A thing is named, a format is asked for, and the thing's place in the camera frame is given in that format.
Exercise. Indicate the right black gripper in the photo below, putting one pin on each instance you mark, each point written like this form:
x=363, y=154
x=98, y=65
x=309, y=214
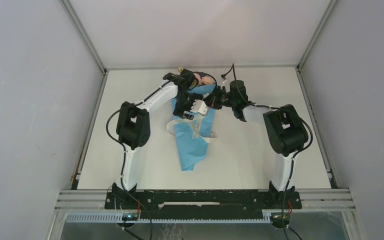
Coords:
x=214, y=97

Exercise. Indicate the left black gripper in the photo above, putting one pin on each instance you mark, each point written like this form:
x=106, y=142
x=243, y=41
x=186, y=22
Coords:
x=179, y=111

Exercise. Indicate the blue wrapping paper sheet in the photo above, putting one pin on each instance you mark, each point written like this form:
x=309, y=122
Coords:
x=193, y=136

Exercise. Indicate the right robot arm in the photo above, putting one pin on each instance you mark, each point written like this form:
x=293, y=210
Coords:
x=287, y=132

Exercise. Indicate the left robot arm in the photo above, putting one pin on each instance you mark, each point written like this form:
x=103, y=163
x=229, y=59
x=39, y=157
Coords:
x=133, y=126

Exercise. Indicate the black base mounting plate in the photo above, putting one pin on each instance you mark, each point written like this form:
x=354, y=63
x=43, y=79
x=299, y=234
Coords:
x=126, y=201

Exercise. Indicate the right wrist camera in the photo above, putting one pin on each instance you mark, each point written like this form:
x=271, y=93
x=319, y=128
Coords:
x=237, y=89

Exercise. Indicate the white cable duct strip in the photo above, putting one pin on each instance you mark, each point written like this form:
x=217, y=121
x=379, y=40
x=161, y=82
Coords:
x=94, y=217

